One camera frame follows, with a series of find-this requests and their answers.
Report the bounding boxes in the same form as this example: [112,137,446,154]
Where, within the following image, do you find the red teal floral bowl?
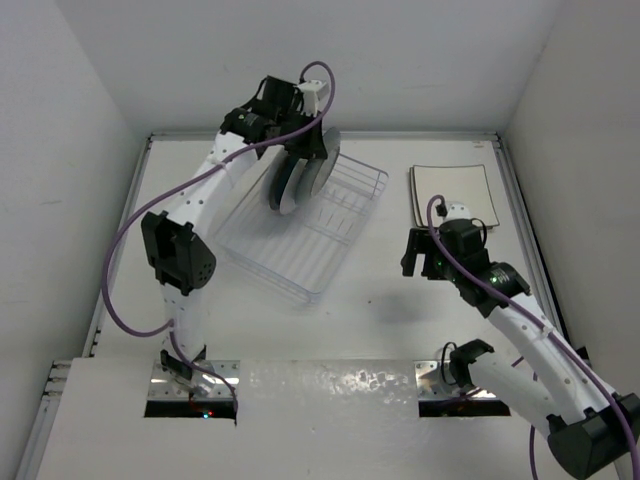
[268,150,296,211]

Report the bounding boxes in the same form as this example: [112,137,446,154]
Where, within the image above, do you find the blue floral round plate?
[305,127,341,198]

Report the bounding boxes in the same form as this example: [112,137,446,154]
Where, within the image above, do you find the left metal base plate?
[147,360,240,401]

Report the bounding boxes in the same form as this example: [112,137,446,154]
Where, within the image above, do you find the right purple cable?
[427,194,640,480]

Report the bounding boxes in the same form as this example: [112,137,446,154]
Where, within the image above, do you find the square plate dark rim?
[408,163,500,230]
[408,167,496,232]

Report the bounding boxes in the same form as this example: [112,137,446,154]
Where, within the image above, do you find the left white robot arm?
[141,76,341,381]

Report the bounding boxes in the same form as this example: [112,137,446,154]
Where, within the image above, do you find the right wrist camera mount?
[442,201,473,223]

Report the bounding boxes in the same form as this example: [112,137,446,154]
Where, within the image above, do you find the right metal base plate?
[414,360,497,402]

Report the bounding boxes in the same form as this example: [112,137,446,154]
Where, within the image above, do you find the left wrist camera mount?
[297,80,330,117]

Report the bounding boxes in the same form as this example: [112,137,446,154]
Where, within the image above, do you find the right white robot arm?
[401,219,639,479]

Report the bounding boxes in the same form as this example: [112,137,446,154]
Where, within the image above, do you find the purple cable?
[427,194,640,480]
[101,61,239,416]

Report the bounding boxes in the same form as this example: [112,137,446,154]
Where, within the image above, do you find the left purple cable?
[101,61,239,416]

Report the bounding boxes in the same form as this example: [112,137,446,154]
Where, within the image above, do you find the white round plate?
[274,155,308,215]

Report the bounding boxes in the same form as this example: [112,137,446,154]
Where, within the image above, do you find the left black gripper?
[274,107,325,160]

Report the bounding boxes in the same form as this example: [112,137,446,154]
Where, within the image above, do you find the clear plastic dish rack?
[214,154,388,303]

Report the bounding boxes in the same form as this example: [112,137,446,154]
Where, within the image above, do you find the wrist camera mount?
[297,80,330,117]
[442,201,473,223]

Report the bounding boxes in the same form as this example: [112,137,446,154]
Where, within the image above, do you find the metal base plate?
[147,360,240,401]
[414,360,497,402]

